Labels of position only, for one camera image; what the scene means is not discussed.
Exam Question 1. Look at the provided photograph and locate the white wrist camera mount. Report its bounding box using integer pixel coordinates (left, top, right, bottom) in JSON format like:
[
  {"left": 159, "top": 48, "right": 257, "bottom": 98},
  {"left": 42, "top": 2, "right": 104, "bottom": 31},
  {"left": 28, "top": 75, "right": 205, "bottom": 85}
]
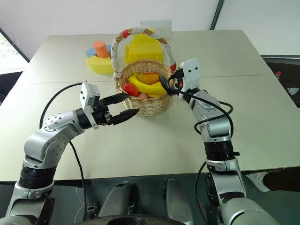
[
  {"left": 180, "top": 58, "right": 203, "bottom": 95},
  {"left": 79, "top": 81, "right": 101, "bottom": 130}
]

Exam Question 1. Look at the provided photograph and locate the grey window frame post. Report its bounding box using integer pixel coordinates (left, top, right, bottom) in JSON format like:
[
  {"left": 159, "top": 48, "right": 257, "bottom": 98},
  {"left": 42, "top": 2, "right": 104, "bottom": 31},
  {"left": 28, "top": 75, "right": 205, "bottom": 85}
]
[{"left": 209, "top": 0, "right": 226, "bottom": 31}]

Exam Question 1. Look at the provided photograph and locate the red toy strawberry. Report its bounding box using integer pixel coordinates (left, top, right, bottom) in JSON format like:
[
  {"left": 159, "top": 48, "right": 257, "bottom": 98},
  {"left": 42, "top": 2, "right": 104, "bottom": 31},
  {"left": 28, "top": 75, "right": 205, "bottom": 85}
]
[{"left": 123, "top": 82, "right": 140, "bottom": 97}]

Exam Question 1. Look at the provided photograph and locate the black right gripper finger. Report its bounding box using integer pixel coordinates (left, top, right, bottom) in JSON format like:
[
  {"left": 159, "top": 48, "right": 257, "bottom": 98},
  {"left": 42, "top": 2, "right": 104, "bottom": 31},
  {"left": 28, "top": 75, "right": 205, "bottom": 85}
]
[
  {"left": 159, "top": 75, "right": 171, "bottom": 91},
  {"left": 166, "top": 76, "right": 177, "bottom": 96}
]

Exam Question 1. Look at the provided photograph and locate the orange toy mango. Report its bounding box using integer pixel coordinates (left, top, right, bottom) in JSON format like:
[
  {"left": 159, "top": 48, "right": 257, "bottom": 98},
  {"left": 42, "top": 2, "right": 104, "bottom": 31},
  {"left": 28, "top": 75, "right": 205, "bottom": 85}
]
[{"left": 136, "top": 73, "right": 161, "bottom": 85}]

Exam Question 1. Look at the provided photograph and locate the dark trouser leg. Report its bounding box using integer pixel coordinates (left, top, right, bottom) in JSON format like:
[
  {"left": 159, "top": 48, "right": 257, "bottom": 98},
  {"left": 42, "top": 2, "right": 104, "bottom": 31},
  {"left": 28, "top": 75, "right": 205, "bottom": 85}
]
[{"left": 262, "top": 167, "right": 300, "bottom": 193}]

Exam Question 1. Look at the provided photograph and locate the blue foam block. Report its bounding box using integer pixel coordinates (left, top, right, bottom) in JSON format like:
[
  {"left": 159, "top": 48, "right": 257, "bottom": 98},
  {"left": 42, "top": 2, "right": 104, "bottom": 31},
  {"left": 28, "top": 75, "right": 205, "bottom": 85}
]
[{"left": 84, "top": 45, "right": 113, "bottom": 58}]

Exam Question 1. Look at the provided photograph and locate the black window frame bar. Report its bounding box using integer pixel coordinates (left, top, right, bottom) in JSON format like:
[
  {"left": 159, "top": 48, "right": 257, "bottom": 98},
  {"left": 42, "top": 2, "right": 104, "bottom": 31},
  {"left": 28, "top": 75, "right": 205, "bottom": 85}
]
[{"left": 0, "top": 27, "right": 31, "bottom": 63}]

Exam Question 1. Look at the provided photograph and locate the dark rounded grey shape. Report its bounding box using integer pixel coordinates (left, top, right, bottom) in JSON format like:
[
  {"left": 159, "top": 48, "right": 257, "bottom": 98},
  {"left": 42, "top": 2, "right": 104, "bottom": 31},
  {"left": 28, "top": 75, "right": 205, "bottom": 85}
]
[{"left": 97, "top": 182, "right": 139, "bottom": 218}]

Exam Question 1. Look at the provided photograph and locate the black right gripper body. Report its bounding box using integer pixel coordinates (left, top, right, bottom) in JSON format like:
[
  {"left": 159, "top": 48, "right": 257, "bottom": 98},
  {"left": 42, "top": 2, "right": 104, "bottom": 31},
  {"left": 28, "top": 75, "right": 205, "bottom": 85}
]
[{"left": 172, "top": 67, "right": 185, "bottom": 90}]

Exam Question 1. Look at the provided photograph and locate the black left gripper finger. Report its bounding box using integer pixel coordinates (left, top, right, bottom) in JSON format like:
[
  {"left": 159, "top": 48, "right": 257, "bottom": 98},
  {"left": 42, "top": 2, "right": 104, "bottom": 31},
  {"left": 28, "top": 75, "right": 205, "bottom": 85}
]
[
  {"left": 103, "top": 93, "right": 130, "bottom": 106},
  {"left": 111, "top": 108, "right": 141, "bottom": 126}
]

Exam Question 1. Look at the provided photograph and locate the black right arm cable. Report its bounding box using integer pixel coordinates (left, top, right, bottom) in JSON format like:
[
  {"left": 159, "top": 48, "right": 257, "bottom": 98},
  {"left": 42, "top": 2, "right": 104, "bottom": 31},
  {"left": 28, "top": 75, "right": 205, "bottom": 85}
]
[{"left": 174, "top": 70, "right": 235, "bottom": 213}]

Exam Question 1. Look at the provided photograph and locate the yellow foam arc block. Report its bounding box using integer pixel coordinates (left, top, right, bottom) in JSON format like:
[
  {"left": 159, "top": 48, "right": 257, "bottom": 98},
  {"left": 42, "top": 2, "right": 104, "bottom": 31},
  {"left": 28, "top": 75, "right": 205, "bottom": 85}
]
[{"left": 84, "top": 55, "right": 114, "bottom": 75}]

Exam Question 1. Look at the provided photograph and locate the yellow toy banana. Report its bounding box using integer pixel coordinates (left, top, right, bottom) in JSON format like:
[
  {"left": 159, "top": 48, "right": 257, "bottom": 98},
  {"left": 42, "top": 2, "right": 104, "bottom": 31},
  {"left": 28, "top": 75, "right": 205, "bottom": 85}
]
[{"left": 129, "top": 72, "right": 168, "bottom": 98}]

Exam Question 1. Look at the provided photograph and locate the wicker basket with handle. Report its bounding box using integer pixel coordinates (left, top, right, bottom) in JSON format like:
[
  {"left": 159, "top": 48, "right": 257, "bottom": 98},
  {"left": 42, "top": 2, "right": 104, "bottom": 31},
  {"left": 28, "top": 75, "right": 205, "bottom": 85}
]
[{"left": 111, "top": 27, "right": 178, "bottom": 117}]

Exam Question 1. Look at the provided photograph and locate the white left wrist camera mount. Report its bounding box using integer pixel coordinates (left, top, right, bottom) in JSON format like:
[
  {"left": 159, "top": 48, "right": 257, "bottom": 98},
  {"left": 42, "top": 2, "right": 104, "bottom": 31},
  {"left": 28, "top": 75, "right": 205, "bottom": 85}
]
[{"left": 79, "top": 81, "right": 101, "bottom": 130}]

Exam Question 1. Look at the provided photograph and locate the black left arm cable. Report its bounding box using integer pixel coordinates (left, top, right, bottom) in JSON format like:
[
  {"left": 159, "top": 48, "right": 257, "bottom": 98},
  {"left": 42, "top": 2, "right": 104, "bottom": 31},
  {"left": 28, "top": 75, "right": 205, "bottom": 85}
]
[{"left": 39, "top": 81, "right": 86, "bottom": 222}]

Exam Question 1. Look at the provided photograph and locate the yellow plastic crate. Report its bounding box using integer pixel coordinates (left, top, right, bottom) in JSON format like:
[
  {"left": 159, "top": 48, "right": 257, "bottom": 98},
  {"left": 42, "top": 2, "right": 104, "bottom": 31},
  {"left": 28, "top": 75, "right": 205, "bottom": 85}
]
[{"left": 124, "top": 33, "right": 164, "bottom": 65}]

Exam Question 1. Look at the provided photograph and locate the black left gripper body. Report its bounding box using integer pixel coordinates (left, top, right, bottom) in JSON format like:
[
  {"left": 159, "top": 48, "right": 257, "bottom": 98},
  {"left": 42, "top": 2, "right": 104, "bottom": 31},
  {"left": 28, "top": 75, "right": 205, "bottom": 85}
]
[{"left": 92, "top": 98, "right": 116, "bottom": 128}]

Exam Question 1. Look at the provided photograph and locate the white box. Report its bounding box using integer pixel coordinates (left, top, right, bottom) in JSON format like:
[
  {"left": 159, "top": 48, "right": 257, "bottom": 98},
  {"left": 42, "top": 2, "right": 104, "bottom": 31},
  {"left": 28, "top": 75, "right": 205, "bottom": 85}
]
[{"left": 140, "top": 19, "right": 173, "bottom": 39}]

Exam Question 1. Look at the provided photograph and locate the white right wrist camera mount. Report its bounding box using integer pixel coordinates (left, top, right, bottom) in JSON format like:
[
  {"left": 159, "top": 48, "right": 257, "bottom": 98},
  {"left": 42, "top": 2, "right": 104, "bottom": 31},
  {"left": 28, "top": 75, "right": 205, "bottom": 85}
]
[{"left": 180, "top": 58, "right": 203, "bottom": 95}]

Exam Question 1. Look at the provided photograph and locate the white shoe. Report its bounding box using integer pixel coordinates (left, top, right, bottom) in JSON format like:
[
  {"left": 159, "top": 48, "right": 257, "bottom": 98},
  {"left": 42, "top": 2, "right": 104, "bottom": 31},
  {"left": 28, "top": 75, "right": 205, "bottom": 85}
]
[{"left": 245, "top": 172, "right": 270, "bottom": 193}]

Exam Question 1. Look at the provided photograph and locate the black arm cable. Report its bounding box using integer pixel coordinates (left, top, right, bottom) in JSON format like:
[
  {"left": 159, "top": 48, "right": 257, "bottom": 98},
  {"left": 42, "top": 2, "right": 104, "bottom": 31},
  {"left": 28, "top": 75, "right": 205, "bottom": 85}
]
[
  {"left": 39, "top": 81, "right": 86, "bottom": 222},
  {"left": 174, "top": 70, "right": 235, "bottom": 213}
]

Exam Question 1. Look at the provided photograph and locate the orange foam cylinder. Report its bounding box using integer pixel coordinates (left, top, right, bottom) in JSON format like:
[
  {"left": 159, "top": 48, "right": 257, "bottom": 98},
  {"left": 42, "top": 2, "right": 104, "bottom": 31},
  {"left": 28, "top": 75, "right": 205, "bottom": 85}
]
[{"left": 93, "top": 41, "right": 110, "bottom": 59}]

